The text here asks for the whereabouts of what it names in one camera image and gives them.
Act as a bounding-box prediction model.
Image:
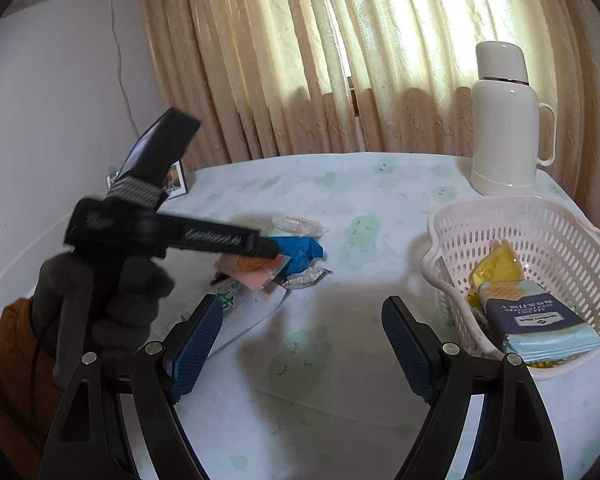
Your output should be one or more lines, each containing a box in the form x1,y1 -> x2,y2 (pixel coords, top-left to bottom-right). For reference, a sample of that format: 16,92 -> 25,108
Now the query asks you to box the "white green snack pouch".
210,278 -> 288,356

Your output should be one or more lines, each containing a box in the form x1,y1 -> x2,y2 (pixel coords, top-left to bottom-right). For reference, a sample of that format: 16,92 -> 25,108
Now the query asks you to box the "photo collage calendar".
106,160 -> 188,200

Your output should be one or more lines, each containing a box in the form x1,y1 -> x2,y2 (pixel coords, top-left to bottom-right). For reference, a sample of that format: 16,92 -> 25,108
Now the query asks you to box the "pink plastic basket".
422,195 -> 600,380

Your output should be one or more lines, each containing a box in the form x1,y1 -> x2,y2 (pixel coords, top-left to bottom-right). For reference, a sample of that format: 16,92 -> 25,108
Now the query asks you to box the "purple candy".
280,266 -> 330,290

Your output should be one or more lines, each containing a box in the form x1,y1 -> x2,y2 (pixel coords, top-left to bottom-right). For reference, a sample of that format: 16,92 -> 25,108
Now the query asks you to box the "yellow jelly cup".
467,240 -> 524,308

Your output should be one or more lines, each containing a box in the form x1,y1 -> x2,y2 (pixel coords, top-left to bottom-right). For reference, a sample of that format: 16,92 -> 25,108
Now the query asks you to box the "cream thermos jug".
470,41 -> 557,196

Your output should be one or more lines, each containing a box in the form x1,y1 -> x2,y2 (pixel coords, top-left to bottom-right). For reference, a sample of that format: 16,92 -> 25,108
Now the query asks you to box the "smartphone on left gripper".
106,107 -> 201,211

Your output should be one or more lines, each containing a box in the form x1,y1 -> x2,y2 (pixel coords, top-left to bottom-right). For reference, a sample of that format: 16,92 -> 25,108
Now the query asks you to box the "beige curtain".
142,0 -> 600,227

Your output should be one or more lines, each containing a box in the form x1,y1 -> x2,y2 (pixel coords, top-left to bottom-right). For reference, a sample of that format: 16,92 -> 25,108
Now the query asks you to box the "pink smiley biscuit pack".
214,255 -> 290,290

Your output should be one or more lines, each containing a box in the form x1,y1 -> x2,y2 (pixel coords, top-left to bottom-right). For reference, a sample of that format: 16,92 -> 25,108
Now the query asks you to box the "blue soda cracker pack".
478,280 -> 600,364

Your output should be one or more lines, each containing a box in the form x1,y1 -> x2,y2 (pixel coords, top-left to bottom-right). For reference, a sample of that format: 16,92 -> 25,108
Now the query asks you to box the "orange sleeved forearm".
0,298 -> 64,479

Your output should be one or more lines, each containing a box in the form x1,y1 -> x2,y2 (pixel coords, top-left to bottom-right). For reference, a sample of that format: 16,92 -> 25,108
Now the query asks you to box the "grey gloved left hand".
31,252 -> 174,388

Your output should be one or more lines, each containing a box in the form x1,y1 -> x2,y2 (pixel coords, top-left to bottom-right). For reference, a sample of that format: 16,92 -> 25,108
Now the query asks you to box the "blue snack bar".
272,236 -> 324,278

